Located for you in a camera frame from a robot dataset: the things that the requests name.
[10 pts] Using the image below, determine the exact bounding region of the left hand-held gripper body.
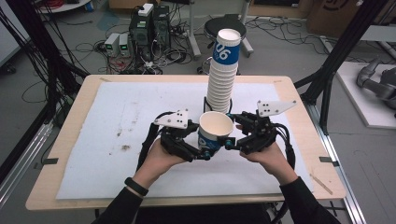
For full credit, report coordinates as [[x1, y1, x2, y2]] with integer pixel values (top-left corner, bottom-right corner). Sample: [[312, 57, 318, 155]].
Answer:
[[153, 108, 195, 162]]

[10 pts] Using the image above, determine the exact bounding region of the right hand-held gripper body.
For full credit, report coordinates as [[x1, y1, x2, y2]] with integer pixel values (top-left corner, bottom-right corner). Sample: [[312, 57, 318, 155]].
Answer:
[[238, 100, 298, 156]]

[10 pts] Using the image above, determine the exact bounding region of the blue banded paper cup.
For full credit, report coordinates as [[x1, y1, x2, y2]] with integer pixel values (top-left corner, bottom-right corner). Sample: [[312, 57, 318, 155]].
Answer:
[[197, 110, 234, 158]]

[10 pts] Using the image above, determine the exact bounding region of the stack of white cups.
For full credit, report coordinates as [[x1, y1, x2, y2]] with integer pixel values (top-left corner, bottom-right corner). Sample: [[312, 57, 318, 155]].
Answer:
[[205, 28, 242, 115]]

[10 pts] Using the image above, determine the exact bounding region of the person's right hand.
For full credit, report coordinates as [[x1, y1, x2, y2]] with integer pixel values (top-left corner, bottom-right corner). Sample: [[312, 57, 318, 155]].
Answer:
[[239, 141, 299, 187]]

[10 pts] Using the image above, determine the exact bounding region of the person's left hand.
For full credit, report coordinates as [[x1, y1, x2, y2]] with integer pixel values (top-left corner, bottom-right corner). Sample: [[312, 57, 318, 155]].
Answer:
[[132, 138, 189, 190]]

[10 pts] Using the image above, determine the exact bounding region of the black wristband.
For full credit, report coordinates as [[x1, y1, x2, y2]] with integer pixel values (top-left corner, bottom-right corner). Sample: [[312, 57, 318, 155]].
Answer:
[[124, 176, 149, 198]]

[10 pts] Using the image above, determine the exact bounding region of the grey metal table leg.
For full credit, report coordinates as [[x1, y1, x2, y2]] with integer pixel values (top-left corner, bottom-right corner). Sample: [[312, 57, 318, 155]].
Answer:
[[238, 0, 255, 59], [186, 0, 203, 61]]

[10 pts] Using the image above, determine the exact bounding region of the thin wooden strip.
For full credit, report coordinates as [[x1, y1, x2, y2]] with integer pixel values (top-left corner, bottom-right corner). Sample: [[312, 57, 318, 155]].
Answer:
[[309, 173, 334, 196]]

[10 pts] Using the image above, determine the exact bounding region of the white table mat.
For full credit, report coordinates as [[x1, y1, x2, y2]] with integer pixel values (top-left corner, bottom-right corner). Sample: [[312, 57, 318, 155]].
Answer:
[[56, 81, 315, 200]]

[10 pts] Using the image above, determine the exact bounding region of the black round stool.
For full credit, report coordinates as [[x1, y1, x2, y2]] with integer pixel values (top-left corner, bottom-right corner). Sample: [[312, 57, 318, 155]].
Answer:
[[196, 13, 248, 76]]

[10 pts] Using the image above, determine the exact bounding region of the wooden table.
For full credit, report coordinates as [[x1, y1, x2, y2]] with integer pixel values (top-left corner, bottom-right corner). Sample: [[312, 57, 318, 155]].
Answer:
[[25, 74, 347, 212]]

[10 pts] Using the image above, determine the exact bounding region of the white floor board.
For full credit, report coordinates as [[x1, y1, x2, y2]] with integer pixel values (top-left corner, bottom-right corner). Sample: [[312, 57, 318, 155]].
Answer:
[[335, 61, 396, 130]]

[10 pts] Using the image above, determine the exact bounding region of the black computer tower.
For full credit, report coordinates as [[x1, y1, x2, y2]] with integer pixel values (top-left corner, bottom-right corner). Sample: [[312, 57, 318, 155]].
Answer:
[[152, 5, 172, 50], [129, 11, 154, 62]]

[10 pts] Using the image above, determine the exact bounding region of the grey power supply unit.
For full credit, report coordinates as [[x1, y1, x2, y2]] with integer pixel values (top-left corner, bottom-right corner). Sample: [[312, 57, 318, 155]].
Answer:
[[119, 33, 132, 58], [104, 32, 120, 58]]

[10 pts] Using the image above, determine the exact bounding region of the white power strip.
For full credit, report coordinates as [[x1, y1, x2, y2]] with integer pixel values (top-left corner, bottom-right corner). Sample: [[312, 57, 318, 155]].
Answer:
[[319, 35, 338, 54]]

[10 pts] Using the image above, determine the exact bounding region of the small white box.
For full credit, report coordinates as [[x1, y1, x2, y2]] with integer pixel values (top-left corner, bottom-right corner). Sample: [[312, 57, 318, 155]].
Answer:
[[137, 3, 155, 17]]

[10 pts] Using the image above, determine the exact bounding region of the cardboard box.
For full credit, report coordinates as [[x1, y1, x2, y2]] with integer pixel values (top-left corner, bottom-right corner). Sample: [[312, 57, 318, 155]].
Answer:
[[306, 0, 363, 39]]

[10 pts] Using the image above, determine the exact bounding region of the white shelf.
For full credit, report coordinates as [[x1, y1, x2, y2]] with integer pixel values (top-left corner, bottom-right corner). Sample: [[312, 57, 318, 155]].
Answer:
[[361, 24, 396, 43]]

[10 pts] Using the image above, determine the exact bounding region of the white round table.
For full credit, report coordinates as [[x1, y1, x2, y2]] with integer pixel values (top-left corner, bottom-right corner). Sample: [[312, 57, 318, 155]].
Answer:
[[36, 0, 92, 14]]

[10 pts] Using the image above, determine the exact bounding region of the white cabinet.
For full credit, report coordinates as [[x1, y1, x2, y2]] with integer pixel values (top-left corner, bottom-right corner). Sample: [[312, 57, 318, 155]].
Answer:
[[0, 0, 31, 67]]

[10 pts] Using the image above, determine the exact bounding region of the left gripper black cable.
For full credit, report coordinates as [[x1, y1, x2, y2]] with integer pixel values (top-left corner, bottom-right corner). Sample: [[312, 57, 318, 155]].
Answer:
[[135, 111, 176, 173]]

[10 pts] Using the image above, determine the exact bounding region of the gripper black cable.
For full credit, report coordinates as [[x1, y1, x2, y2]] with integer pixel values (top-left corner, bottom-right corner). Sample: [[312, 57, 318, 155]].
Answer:
[[135, 111, 176, 173], [270, 121, 297, 224]]

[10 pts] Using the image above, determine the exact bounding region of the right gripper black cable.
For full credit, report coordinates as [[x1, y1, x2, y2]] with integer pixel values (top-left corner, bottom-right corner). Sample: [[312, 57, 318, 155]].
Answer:
[[270, 121, 297, 224]]

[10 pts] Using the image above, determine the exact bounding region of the tangle of floor cables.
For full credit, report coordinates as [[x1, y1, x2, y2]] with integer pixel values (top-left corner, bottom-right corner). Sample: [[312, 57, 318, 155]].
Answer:
[[92, 40, 194, 76]]

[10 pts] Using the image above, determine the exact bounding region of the aluminium rail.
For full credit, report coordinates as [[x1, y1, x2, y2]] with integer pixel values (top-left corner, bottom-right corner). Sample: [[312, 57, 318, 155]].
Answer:
[[322, 133, 368, 224], [0, 119, 54, 208]]

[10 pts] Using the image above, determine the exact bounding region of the black frame strut with cables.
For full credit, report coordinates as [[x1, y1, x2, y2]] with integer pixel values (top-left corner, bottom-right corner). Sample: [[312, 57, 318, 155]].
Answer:
[[293, 0, 390, 134], [4, 0, 90, 94]]

